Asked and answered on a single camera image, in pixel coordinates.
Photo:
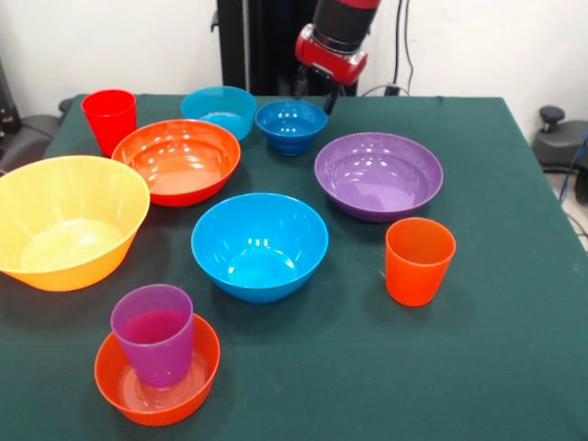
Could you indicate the black equipment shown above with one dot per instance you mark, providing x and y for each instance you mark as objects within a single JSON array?
[{"x": 7, "y": 115}]

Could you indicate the small dark blue bowl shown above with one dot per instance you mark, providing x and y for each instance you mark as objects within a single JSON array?
[{"x": 290, "y": 121}]

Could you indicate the wide orange bowl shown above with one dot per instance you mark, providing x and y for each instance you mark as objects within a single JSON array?
[{"x": 179, "y": 170}]

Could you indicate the wide purple bowl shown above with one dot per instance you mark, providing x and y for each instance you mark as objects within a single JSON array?
[{"x": 379, "y": 184}]

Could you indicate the dark green tablecloth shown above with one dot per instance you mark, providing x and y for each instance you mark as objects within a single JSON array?
[{"x": 321, "y": 367}]

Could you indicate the teal bowl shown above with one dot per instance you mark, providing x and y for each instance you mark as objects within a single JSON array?
[{"x": 216, "y": 103}]

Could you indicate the orange cup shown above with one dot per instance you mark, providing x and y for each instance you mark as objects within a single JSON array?
[{"x": 415, "y": 280}]

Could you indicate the red cup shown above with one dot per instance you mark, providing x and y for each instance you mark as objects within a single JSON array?
[{"x": 110, "y": 124}]

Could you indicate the small orange bowl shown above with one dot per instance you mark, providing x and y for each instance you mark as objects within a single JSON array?
[{"x": 156, "y": 411}]

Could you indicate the yellow bowl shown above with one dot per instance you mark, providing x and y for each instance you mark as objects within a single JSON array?
[{"x": 69, "y": 239}]

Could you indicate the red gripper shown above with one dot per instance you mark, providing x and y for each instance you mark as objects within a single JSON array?
[{"x": 331, "y": 59}]

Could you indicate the purple cup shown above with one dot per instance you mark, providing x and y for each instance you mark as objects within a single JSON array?
[{"x": 158, "y": 358}]

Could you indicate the large blue bowl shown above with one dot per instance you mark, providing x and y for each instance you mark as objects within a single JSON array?
[{"x": 259, "y": 266}]

